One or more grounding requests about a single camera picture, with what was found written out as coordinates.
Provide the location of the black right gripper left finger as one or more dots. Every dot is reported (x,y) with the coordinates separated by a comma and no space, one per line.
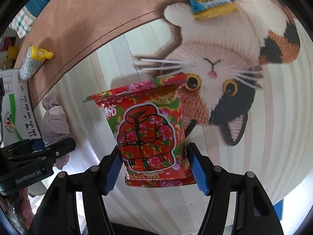
(98,181)

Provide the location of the plaid cloth on chair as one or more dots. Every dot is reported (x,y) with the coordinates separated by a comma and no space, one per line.
(26,17)

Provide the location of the person left hand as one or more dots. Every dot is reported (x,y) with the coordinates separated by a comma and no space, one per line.
(18,210)

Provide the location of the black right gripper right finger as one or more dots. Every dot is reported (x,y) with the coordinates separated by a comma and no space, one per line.
(214,182)

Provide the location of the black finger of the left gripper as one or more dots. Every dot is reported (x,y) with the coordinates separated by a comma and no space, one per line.
(59,149)

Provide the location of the brown cardboard box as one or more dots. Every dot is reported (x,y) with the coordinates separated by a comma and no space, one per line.
(18,121)

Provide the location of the red floral snack bag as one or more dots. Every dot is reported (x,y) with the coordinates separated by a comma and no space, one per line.
(146,119)

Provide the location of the silver yellow wrapped scrubber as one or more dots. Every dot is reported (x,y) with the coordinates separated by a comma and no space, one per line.
(33,60)

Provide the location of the white cloth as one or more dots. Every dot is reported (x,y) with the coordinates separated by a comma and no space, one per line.
(54,126)

